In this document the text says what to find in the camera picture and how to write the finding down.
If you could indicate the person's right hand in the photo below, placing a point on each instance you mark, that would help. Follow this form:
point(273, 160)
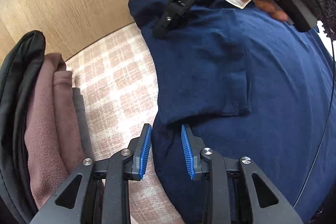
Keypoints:
point(271, 10)

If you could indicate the pink plaid tablecloth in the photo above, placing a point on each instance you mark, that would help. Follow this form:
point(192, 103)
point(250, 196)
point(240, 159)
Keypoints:
point(117, 79)

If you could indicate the mauve folded garment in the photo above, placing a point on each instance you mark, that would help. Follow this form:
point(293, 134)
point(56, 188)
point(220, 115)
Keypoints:
point(52, 134)

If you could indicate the navy blue t-shirt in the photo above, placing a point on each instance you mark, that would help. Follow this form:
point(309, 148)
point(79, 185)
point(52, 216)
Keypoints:
point(248, 85)

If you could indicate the black folded garment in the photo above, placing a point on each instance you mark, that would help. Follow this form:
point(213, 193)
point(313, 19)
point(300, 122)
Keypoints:
point(19, 72)

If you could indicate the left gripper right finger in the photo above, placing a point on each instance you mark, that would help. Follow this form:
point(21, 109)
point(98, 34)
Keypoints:
point(192, 147)

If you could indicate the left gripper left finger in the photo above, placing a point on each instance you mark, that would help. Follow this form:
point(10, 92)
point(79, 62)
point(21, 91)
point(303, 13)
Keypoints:
point(140, 148)

